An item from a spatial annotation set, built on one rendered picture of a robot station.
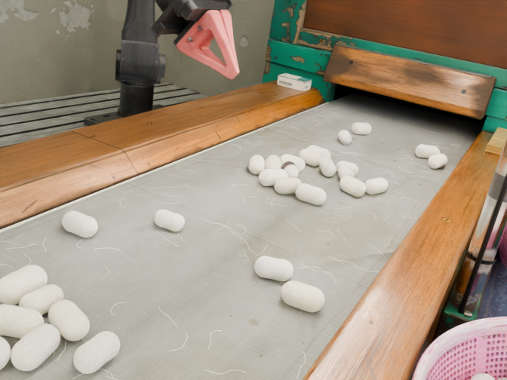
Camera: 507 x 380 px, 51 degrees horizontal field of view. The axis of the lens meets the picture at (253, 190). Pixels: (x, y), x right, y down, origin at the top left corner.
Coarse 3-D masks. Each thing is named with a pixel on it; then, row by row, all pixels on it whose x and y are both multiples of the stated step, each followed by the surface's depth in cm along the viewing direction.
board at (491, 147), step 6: (498, 132) 92; (504, 132) 92; (492, 138) 87; (498, 138) 88; (504, 138) 88; (492, 144) 84; (498, 144) 84; (504, 144) 85; (486, 150) 84; (492, 150) 83; (498, 150) 83
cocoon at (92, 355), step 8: (96, 336) 34; (104, 336) 34; (112, 336) 34; (88, 344) 33; (96, 344) 33; (104, 344) 33; (112, 344) 34; (80, 352) 33; (88, 352) 32; (96, 352) 33; (104, 352) 33; (112, 352) 34; (80, 360) 32; (88, 360) 32; (96, 360) 33; (104, 360) 33; (80, 368) 32; (88, 368) 32; (96, 368) 33
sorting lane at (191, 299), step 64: (320, 128) 92; (384, 128) 98; (128, 192) 58; (192, 192) 60; (256, 192) 63; (384, 192) 69; (0, 256) 43; (64, 256) 45; (128, 256) 46; (192, 256) 48; (256, 256) 49; (320, 256) 51; (384, 256) 53; (128, 320) 38; (192, 320) 39; (256, 320) 40; (320, 320) 42
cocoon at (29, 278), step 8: (16, 272) 38; (24, 272) 38; (32, 272) 39; (40, 272) 39; (0, 280) 37; (8, 280) 37; (16, 280) 37; (24, 280) 38; (32, 280) 38; (40, 280) 39; (0, 288) 37; (8, 288) 37; (16, 288) 37; (24, 288) 38; (32, 288) 38; (0, 296) 37; (8, 296) 37; (16, 296) 37; (8, 304) 38
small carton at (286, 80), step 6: (282, 78) 107; (288, 78) 106; (294, 78) 106; (300, 78) 106; (306, 78) 107; (282, 84) 107; (288, 84) 106; (294, 84) 106; (300, 84) 105; (306, 84) 106
